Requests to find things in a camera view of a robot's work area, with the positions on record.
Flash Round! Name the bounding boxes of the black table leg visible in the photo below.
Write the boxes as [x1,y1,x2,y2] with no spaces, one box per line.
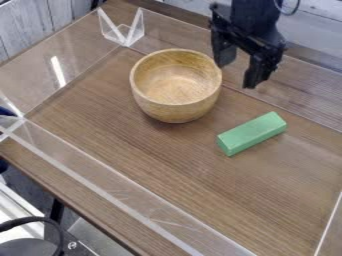
[50,199,66,224]

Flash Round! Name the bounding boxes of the blue object at edge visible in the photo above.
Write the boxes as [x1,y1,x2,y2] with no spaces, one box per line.
[0,105,17,174]

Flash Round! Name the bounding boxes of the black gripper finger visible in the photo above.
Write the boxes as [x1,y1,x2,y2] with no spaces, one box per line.
[211,31,237,68]
[243,54,282,89]

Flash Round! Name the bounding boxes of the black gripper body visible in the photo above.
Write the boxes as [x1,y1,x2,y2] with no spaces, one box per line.
[210,0,286,57]

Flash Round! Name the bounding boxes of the metal base plate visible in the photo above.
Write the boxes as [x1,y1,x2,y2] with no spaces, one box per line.
[62,216,134,256]

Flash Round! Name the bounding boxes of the clear acrylic corner bracket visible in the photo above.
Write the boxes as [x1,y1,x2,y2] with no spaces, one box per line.
[98,8,144,47]

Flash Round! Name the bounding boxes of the black curved cable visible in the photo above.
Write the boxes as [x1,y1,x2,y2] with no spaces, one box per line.
[0,216,64,256]

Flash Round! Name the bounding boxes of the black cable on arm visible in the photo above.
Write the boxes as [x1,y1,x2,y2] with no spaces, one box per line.
[273,0,302,17]

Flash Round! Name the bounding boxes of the clear acrylic tray wall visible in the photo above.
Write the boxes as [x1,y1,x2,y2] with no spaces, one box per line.
[0,98,257,256]

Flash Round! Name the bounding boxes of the green rectangular block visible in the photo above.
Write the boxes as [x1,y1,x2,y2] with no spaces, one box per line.
[217,112,287,157]

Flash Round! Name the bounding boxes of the brown wooden bowl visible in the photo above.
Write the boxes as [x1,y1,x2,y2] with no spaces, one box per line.
[130,48,222,123]

